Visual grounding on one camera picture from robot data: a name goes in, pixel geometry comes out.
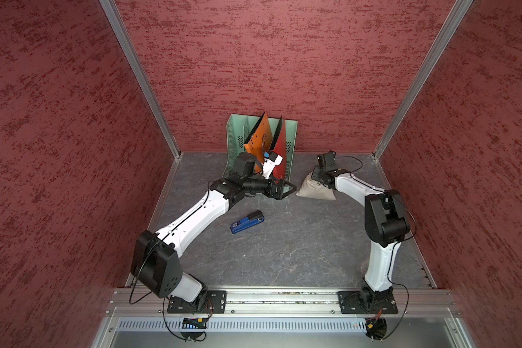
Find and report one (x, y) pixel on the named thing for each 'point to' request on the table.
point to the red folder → (280, 148)
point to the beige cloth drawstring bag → (313, 188)
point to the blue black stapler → (252, 219)
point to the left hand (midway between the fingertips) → (286, 189)
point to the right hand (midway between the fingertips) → (317, 175)
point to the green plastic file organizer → (239, 127)
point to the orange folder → (261, 142)
